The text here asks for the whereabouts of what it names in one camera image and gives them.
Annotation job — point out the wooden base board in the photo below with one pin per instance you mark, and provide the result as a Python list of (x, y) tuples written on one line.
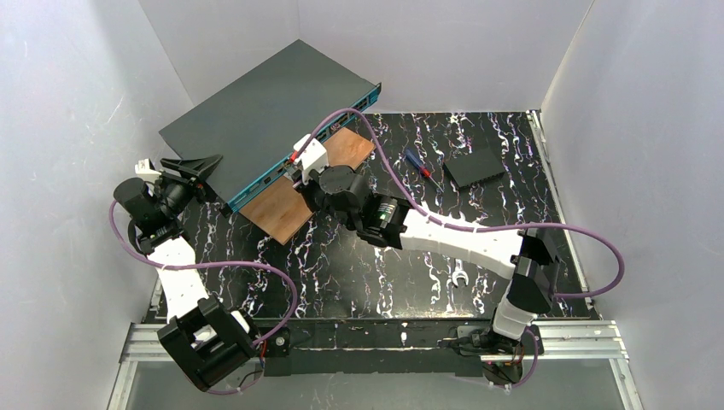
[(280, 211)]

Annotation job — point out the aluminium frame rail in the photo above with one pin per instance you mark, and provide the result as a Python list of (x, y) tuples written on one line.
[(580, 339)]

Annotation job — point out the blue red screwdriver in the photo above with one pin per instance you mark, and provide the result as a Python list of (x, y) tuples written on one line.
[(413, 158)]

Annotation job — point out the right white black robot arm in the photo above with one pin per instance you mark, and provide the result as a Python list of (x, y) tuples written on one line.
[(527, 257)]

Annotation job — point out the small black box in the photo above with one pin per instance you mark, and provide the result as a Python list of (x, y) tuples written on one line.
[(478, 166)]

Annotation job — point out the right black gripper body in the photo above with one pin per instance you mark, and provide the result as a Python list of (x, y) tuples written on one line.
[(308, 184)]

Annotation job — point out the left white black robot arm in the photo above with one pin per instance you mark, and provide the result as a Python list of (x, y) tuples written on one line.
[(204, 338)]

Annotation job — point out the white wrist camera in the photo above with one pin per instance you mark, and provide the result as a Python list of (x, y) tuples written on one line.
[(311, 156), (144, 169)]

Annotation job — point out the silver open-end wrench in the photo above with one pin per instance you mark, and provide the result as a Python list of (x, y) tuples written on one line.
[(459, 276)]

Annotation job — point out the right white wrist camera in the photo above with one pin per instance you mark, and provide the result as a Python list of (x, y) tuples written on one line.
[(311, 156)]

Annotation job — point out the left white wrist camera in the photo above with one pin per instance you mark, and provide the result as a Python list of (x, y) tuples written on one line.
[(144, 169)]

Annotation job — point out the dark teal network switch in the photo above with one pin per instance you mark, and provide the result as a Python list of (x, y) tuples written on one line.
[(255, 120)]

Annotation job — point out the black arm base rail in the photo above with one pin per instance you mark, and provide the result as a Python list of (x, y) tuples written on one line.
[(367, 346)]

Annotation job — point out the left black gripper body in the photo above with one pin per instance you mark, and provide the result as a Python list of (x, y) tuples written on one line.
[(189, 184)]

